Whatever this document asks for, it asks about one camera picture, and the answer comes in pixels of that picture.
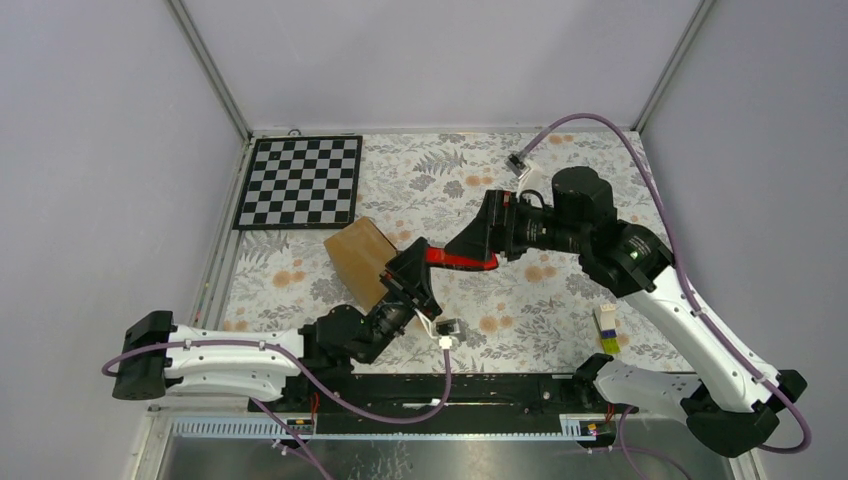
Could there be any brown cardboard express box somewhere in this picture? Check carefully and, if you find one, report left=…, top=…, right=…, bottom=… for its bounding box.
left=324, top=217, right=402, bottom=314

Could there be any black white checkerboard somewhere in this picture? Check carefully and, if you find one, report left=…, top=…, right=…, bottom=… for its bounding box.
left=232, top=135, right=364, bottom=231

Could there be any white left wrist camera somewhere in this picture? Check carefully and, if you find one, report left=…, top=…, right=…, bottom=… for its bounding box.
left=421, top=317, right=465, bottom=350

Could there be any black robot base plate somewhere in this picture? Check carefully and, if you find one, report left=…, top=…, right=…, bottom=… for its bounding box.
left=265, top=373, right=626, bottom=436

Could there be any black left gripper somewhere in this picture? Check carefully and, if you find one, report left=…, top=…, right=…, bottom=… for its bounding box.
left=358, top=239, right=443, bottom=366

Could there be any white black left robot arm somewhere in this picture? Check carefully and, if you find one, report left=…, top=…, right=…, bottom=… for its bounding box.
left=103, top=238, right=449, bottom=411

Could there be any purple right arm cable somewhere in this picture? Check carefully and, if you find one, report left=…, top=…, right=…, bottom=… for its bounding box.
left=506, top=112, right=814, bottom=480

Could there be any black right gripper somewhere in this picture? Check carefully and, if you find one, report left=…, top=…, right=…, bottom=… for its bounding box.
left=444, top=188, right=587, bottom=261

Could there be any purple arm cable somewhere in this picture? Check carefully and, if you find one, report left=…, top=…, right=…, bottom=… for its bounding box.
left=100, top=337, right=455, bottom=480
left=506, top=112, right=814, bottom=480

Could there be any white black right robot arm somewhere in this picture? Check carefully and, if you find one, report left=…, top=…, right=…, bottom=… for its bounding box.
left=446, top=167, right=807, bottom=458

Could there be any red black utility knife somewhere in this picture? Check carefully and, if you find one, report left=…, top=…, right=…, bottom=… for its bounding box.
left=425, top=246, right=499, bottom=272

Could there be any green purple toy block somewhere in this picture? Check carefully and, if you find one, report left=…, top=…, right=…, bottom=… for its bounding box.
left=593, top=304, right=620, bottom=355

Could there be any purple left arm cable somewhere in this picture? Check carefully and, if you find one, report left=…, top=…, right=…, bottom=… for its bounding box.
left=100, top=337, right=455, bottom=480

